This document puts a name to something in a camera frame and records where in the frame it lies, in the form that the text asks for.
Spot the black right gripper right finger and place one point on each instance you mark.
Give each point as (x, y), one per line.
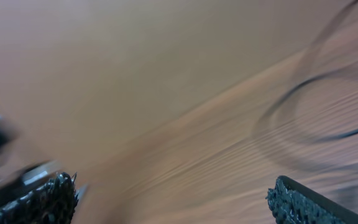
(291, 202)

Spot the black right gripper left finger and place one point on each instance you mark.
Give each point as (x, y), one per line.
(52, 202)

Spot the Samsung Galaxy smartphone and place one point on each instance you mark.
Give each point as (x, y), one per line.
(32, 174)

